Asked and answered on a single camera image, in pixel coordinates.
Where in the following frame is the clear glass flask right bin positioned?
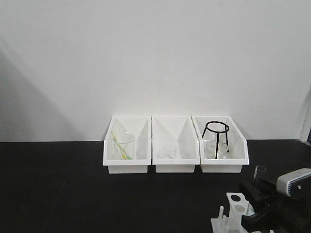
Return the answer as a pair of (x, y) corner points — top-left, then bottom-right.
(205, 139), (228, 159)

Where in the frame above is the white middle storage bin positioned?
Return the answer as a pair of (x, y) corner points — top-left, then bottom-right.
(152, 116), (200, 173)

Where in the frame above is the white left storage bin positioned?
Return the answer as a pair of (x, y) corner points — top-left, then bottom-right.
(103, 116), (152, 174)

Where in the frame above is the yellow green plastic stick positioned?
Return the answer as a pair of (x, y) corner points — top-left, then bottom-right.
(111, 131), (133, 160)

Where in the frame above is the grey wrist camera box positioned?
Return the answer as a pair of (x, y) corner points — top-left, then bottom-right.
(276, 168), (311, 200)

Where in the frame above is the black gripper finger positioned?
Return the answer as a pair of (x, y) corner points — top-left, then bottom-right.
(241, 210), (275, 231)
(239, 178), (276, 210)

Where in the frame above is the black wire tripod stand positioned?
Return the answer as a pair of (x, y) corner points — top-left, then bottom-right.
(201, 121), (230, 147)

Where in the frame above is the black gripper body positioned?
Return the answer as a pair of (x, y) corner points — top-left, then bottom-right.
(261, 193), (311, 233)

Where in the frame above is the white storage bin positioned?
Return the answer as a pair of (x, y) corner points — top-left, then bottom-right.
(152, 116), (200, 173)
(103, 116), (152, 174)
(191, 116), (249, 173)

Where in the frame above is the clear glass test tube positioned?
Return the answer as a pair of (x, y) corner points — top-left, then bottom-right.
(253, 165), (266, 185)

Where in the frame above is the white test tube rack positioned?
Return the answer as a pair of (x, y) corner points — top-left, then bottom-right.
(210, 192), (255, 233)

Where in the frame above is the white right storage bin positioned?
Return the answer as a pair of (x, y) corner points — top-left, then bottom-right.
(191, 116), (249, 173)

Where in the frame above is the small glass beaker middle bin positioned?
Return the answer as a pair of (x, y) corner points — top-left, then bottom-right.
(163, 143), (177, 159)

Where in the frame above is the clear glass beaker left bin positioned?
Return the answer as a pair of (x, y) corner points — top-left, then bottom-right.
(112, 132), (135, 160)

